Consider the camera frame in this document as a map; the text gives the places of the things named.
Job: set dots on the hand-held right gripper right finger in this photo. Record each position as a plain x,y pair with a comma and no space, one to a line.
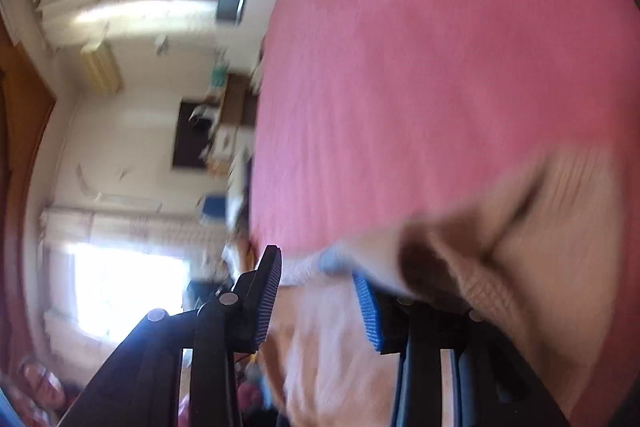
370,317

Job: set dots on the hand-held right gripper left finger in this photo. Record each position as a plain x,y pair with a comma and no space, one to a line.
267,302

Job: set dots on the black wall screen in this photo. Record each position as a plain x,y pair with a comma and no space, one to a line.
187,142

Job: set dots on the beige wall heater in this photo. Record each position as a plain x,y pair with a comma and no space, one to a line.
102,69

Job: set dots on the bed with pink blanket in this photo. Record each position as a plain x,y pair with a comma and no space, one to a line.
425,57

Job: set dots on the wooden door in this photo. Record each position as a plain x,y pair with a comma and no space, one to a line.
20,132

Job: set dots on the blue folding chair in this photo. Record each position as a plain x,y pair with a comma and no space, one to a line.
215,204

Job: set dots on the window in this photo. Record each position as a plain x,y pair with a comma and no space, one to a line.
125,292

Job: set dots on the wooden desk with white drawers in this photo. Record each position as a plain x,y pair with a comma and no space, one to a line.
235,107

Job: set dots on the pink knitted sweater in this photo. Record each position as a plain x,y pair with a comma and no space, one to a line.
550,232

